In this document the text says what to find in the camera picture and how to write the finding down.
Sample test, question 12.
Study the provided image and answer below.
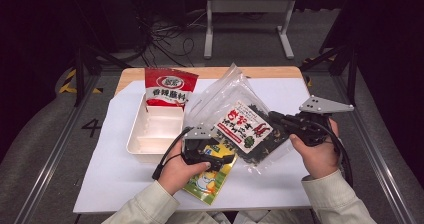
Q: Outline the yellow green seasoning pouch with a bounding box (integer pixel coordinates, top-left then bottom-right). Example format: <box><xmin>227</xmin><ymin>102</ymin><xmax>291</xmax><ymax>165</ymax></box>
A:
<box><xmin>182</xmin><ymin>142</ymin><xmax>238</xmax><ymax>206</ymax></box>

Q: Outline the person's left hand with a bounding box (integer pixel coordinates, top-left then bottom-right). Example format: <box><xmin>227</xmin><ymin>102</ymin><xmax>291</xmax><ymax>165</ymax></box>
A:
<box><xmin>156</xmin><ymin>139</ymin><xmax>212</xmax><ymax>196</ymax></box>

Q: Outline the aluminium floor rail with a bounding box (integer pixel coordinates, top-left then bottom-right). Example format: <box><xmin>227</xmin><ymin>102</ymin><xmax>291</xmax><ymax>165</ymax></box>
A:
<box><xmin>13</xmin><ymin>73</ymin><xmax>101</xmax><ymax>224</ymax></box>
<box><xmin>333</xmin><ymin>73</ymin><xmax>418</xmax><ymax>224</ymax></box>

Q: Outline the left hand-held gripper cable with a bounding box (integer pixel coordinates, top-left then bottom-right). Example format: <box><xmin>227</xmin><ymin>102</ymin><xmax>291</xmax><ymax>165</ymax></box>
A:
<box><xmin>151</xmin><ymin>127</ymin><xmax>194</xmax><ymax>181</ymax></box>

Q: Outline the white metal stand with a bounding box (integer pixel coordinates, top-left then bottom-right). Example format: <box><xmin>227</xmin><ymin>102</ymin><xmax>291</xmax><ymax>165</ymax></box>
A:
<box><xmin>203</xmin><ymin>0</ymin><xmax>299</xmax><ymax>60</ymax></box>

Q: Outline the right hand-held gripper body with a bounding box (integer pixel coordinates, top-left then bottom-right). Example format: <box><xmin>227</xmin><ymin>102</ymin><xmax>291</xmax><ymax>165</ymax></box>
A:
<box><xmin>285</xmin><ymin>95</ymin><xmax>355</xmax><ymax>148</ymax></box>

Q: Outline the wooden table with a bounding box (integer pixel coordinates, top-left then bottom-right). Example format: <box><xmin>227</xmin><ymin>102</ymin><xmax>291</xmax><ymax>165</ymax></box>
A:
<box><xmin>114</xmin><ymin>66</ymin><xmax>313</xmax><ymax>97</ymax></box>

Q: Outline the yellow black hazard tape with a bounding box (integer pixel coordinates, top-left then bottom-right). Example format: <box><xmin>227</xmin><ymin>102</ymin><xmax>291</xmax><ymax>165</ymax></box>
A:
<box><xmin>58</xmin><ymin>68</ymin><xmax>104</xmax><ymax>95</ymax></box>

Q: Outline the person's light jacket torso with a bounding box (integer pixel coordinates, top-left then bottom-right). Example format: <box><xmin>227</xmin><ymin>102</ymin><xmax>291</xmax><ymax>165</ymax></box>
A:
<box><xmin>176</xmin><ymin>210</ymin><xmax>314</xmax><ymax>224</ymax></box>

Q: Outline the person's right hand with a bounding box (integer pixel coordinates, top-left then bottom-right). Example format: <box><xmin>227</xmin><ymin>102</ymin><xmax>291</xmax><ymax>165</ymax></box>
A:
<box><xmin>288</xmin><ymin>118</ymin><xmax>341</xmax><ymax>180</ymax></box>

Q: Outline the clear dried seaweed packet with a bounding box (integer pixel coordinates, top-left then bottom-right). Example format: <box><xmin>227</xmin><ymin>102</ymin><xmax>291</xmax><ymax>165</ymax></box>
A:
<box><xmin>183</xmin><ymin>62</ymin><xmax>296</xmax><ymax>176</ymax></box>

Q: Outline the red seasoning packet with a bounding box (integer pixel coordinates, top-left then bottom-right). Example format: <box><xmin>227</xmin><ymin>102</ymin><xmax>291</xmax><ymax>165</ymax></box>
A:
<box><xmin>144</xmin><ymin>67</ymin><xmax>200</xmax><ymax>112</ymax></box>

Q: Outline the white divided plastic container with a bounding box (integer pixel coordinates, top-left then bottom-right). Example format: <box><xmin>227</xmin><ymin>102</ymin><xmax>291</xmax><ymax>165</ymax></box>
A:
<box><xmin>125</xmin><ymin>93</ymin><xmax>186</xmax><ymax>164</ymax></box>

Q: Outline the bundle of black cables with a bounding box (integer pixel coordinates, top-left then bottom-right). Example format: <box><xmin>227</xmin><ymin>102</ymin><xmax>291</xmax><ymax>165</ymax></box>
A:
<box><xmin>128</xmin><ymin>0</ymin><xmax>209</xmax><ymax>68</ymax></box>

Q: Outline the white table mat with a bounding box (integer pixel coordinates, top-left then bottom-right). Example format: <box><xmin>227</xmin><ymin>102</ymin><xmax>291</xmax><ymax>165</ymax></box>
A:
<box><xmin>73</xmin><ymin>78</ymin><xmax>313</xmax><ymax>215</ymax></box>

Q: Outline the right hand-held gripper cable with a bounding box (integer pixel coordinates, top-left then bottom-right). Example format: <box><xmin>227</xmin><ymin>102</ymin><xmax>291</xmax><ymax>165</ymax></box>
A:
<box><xmin>318</xmin><ymin>119</ymin><xmax>354</xmax><ymax>189</ymax></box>

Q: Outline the black metal stand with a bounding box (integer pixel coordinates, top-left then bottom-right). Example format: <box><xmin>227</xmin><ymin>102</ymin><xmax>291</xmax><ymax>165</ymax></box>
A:
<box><xmin>73</xmin><ymin>43</ymin><xmax>132</xmax><ymax>107</ymax></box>
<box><xmin>299</xmin><ymin>43</ymin><xmax>360</xmax><ymax>107</ymax></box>

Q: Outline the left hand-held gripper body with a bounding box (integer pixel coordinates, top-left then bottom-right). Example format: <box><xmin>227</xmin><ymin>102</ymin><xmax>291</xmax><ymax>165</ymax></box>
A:
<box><xmin>181</xmin><ymin>126</ymin><xmax>221</xmax><ymax>167</ymax></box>

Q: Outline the hand-held gripper cable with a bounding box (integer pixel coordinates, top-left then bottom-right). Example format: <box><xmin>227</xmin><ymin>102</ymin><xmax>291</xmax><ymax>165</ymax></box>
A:
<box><xmin>318</xmin><ymin>119</ymin><xmax>354</xmax><ymax>189</ymax></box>
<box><xmin>151</xmin><ymin>127</ymin><xmax>194</xmax><ymax>181</ymax></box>

